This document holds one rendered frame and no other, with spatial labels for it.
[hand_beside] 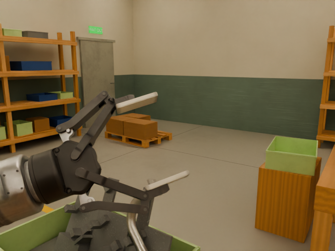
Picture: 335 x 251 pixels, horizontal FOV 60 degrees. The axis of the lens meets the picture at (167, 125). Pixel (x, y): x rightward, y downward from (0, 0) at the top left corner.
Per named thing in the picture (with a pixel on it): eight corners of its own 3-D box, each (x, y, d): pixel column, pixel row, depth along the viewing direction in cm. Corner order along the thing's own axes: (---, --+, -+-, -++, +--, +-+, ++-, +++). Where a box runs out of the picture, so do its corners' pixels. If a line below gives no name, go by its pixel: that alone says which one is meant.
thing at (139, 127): (104, 138, 620) (103, 117, 611) (132, 131, 681) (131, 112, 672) (145, 148, 545) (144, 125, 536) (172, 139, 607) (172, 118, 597)
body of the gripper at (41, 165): (35, 208, 38) (103, 183, 40) (19, 148, 40) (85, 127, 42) (50, 209, 45) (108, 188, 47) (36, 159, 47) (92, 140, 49)
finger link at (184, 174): (144, 186, 42) (146, 190, 42) (188, 169, 44) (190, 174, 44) (144, 188, 45) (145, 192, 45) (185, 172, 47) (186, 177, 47)
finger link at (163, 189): (135, 195, 43) (142, 215, 42) (167, 183, 44) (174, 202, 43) (135, 195, 44) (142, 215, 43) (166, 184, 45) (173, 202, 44)
